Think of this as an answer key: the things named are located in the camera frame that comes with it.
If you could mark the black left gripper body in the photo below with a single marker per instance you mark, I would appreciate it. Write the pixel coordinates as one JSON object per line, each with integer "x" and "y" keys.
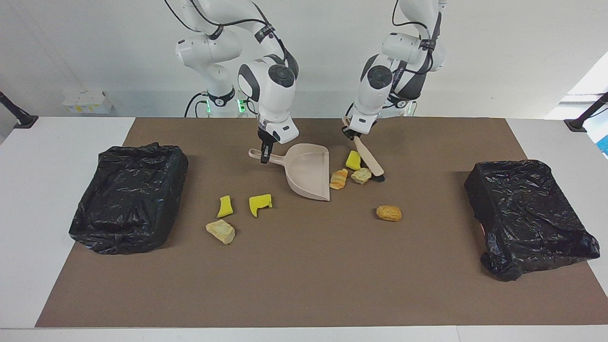
{"x": 358, "y": 133}

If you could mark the beige hand brush black bristles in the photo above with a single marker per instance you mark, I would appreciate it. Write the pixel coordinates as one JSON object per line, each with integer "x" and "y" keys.
{"x": 370, "y": 159}

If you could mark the tan bread piece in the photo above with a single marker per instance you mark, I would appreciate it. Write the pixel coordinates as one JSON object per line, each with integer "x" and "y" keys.
{"x": 338, "y": 179}

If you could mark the brown table mat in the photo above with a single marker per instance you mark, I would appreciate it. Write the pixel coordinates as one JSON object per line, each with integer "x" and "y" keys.
{"x": 304, "y": 294}

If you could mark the curved yellow sponge piece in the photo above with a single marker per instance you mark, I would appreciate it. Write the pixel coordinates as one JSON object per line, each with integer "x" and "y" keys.
{"x": 224, "y": 208}

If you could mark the black clamp stand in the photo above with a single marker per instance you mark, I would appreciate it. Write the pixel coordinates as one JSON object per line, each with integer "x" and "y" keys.
{"x": 577, "y": 124}
{"x": 23, "y": 120}

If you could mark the blue object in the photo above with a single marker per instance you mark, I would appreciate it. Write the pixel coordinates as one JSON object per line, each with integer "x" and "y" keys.
{"x": 604, "y": 145}

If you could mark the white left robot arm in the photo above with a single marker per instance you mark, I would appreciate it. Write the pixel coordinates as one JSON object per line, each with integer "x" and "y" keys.
{"x": 375, "y": 90}

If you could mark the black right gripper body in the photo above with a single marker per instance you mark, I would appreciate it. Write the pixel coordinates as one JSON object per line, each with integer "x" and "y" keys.
{"x": 264, "y": 135}

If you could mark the notched yellow sponge piece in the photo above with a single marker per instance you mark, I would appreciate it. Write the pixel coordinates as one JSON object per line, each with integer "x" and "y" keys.
{"x": 259, "y": 203}

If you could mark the black bag lined bin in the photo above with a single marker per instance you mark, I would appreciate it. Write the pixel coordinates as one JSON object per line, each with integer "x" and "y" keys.
{"x": 128, "y": 199}
{"x": 527, "y": 223}

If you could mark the pale cream bread piece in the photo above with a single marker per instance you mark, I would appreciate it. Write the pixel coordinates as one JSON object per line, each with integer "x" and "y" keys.
{"x": 361, "y": 176}

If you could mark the yellow sponge chunk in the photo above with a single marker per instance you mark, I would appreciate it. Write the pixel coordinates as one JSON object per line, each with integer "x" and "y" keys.
{"x": 353, "y": 160}

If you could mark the beige plastic dustpan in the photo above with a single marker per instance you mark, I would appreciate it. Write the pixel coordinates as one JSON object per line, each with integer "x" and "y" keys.
{"x": 308, "y": 171}

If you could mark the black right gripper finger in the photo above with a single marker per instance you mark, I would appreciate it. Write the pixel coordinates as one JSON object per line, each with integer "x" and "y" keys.
{"x": 265, "y": 152}

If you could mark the brown round bread roll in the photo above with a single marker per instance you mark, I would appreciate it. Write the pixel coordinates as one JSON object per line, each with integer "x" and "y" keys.
{"x": 388, "y": 213}

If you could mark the large pale bread chunk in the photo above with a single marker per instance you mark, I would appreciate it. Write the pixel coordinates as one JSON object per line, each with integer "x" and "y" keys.
{"x": 221, "y": 231}

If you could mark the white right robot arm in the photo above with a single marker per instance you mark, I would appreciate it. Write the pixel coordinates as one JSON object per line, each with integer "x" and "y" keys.
{"x": 273, "y": 85}

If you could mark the white cardboard boxes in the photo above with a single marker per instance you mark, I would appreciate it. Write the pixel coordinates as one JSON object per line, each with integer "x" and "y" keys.
{"x": 88, "y": 103}

